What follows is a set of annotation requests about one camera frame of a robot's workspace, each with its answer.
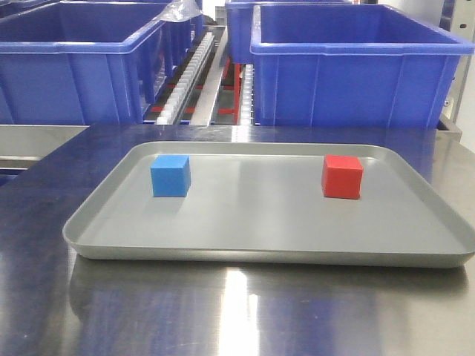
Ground blue cube block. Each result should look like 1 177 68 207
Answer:
150 154 191 197

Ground red cube block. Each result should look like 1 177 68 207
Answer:
321 155 364 200

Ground steel shelf front beam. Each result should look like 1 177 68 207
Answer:
0 125 88 160

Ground grey metal tray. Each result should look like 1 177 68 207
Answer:
63 142 474 268

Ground white roller track right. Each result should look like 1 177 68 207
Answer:
237 64 254 125

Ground white roller track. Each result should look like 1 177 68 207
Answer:
237 64 254 125
155 32 214 125

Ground white roller track left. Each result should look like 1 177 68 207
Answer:
155 32 214 125

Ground blue plastic bin front right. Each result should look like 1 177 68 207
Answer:
250 3 474 129

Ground blue plastic bin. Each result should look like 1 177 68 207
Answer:
170 0 204 70
1 1 172 125
250 3 474 129

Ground blue plastic bin rear left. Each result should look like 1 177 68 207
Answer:
170 0 204 70

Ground clear plastic sheet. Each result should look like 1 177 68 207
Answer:
158 0 203 23

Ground blue plastic bin front left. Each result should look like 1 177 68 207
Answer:
1 1 172 125

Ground red shelf frame bar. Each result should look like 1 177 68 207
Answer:
218 58 242 125

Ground steel divider rail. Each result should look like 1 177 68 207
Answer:
189 27 229 126

